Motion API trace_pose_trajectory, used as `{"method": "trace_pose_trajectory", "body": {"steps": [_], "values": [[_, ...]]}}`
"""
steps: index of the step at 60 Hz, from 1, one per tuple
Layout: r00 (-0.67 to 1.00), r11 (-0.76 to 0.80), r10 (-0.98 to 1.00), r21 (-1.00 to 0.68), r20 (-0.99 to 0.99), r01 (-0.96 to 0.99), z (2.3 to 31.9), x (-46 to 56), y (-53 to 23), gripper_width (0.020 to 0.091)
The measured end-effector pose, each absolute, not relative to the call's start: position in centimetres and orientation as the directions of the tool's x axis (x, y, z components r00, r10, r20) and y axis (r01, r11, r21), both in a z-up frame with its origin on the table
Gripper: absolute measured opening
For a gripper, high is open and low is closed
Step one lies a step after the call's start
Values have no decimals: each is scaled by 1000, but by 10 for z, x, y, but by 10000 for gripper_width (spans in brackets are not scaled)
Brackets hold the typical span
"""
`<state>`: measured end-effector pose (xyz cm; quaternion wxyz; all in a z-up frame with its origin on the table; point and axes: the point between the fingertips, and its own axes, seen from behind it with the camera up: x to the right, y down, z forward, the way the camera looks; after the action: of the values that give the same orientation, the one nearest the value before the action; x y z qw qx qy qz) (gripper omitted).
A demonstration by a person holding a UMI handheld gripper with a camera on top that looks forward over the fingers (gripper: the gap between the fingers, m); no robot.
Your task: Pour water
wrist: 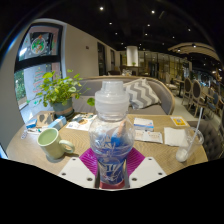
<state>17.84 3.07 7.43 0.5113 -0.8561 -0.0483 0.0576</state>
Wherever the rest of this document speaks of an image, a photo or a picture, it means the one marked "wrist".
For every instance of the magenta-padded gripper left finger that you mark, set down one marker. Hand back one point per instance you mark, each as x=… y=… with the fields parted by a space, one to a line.
x=78 y=170

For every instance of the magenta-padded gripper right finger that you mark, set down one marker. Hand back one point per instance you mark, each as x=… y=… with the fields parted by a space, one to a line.
x=146 y=170

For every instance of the clear blue-labelled drink bottle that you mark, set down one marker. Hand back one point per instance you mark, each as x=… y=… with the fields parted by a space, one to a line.
x=111 y=136

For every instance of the pale green mug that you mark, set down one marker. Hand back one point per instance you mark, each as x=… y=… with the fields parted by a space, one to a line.
x=50 y=141

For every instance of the white paper napkin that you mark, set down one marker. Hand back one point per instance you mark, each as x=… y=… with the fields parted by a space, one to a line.
x=175 y=136

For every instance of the clear plastic cup with straw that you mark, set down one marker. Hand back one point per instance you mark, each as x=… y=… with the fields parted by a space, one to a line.
x=186 y=150

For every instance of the white printed tissue box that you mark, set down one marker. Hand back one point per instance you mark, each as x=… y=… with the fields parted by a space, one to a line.
x=80 y=121

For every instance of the light blue small box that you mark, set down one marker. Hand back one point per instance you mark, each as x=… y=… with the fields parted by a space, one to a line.
x=57 y=123

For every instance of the yellow card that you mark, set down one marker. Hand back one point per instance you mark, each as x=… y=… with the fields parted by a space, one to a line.
x=180 y=121

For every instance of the brown card stand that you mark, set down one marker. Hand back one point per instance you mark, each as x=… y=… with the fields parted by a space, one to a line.
x=45 y=119

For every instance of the blue white small pack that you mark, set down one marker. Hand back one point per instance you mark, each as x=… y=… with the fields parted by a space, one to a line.
x=31 y=123

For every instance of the grey curved sofa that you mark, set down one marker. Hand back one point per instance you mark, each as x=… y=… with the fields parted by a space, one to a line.
x=165 y=100

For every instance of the grey white chevron cushion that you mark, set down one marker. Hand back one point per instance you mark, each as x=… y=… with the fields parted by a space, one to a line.
x=143 y=93

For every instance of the green potted plant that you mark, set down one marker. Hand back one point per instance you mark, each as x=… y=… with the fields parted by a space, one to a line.
x=60 y=90

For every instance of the group of dining chairs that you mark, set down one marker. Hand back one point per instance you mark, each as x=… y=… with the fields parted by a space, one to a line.
x=195 y=91

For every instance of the group of ceiling lights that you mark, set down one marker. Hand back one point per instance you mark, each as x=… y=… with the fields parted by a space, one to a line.
x=153 y=12

